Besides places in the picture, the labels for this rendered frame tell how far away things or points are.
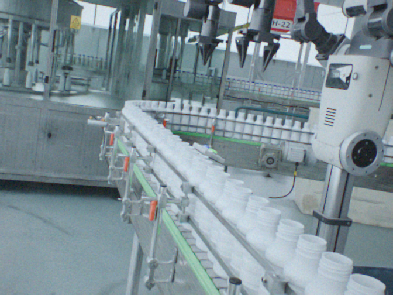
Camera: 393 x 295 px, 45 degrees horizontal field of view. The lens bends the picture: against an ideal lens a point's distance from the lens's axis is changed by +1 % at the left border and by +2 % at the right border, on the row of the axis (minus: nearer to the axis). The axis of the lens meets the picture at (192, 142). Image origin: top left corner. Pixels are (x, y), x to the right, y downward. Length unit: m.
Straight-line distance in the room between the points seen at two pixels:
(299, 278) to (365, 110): 1.04
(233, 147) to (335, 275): 2.38
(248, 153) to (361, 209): 2.87
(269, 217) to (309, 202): 4.74
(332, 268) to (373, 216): 5.11
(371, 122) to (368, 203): 4.02
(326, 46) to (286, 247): 1.27
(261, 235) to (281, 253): 0.06
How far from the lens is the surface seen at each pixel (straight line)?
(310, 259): 0.65
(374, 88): 1.62
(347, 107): 1.62
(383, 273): 1.34
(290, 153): 2.82
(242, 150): 2.95
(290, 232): 0.69
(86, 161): 4.59
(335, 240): 1.76
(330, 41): 1.88
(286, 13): 8.10
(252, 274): 0.76
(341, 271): 0.60
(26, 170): 4.61
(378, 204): 5.68
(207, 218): 0.97
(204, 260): 0.96
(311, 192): 5.45
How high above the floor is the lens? 1.36
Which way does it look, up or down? 8 degrees down
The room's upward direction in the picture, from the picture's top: 9 degrees clockwise
